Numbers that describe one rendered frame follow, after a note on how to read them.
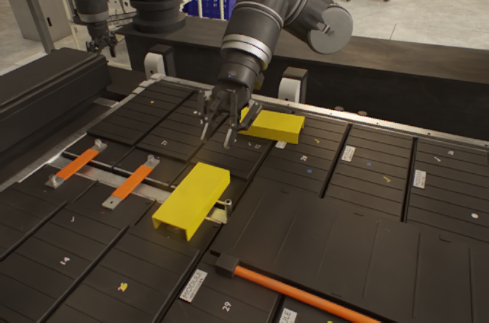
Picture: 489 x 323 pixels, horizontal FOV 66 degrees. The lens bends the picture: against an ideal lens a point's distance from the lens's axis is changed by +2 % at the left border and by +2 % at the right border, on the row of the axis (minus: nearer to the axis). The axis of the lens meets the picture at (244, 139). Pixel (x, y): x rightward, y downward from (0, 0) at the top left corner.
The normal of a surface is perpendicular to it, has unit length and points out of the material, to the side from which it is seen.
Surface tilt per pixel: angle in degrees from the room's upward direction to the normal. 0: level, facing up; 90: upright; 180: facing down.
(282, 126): 0
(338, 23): 90
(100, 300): 0
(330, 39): 90
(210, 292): 0
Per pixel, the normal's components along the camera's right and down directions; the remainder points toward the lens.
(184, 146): -0.02, -0.80
